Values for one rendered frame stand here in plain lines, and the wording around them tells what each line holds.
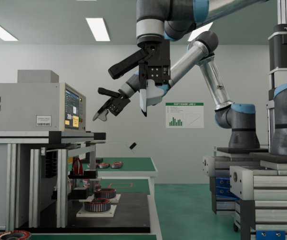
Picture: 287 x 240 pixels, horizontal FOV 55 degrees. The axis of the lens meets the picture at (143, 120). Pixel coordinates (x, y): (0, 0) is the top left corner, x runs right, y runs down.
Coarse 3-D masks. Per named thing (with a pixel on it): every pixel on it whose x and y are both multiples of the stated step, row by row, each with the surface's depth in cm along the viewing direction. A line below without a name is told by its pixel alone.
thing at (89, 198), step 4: (76, 188) 120; (80, 188) 120; (84, 188) 120; (88, 188) 122; (72, 192) 117; (76, 192) 117; (80, 192) 117; (84, 192) 117; (88, 192) 122; (52, 196) 116; (56, 196) 116; (68, 196) 116; (72, 196) 116; (76, 196) 116; (80, 196) 117; (84, 196) 117; (88, 196) 121; (92, 196) 123; (80, 200) 117; (84, 200) 117; (88, 200) 117
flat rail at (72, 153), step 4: (80, 148) 128; (84, 148) 138; (88, 148) 147; (92, 148) 160; (68, 152) 107; (72, 152) 114; (76, 152) 120; (80, 152) 128; (84, 152) 138; (68, 156) 107; (72, 156) 114
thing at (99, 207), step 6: (96, 198) 124; (102, 198) 124; (84, 204) 118; (90, 204) 115; (96, 204) 114; (102, 204) 115; (108, 204) 117; (90, 210) 115; (96, 210) 114; (102, 210) 115
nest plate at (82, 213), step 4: (112, 208) 121; (80, 212) 114; (84, 212) 114; (88, 212) 114; (92, 212) 114; (96, 212) 114; (100, 212) 114; (104, 212) 114; (108, 212) 114; (112, 212) 114; (76, 216) 112; (80, 216) 112; (84, 216) 112; (88, 216) 112; (92, 216) 112; (96, 216) 112; (100, 216) 112; (104, 216) 112; (108, 216) 112; (112, 216) 112
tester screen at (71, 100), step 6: (66, 90) 117; (66, 96) 117; (72, 96) 128; (66, 102) 117; (72, 102) 128; (78, 102) 139; (66, 108) 117; (72, 108) 128; (78, 108) 139; (66, 114) 117; (72, 114) 128; (78, 114) 139; (72, 120) 128; (78, 120) 139; (66, 126) 117; (72, 126) 128
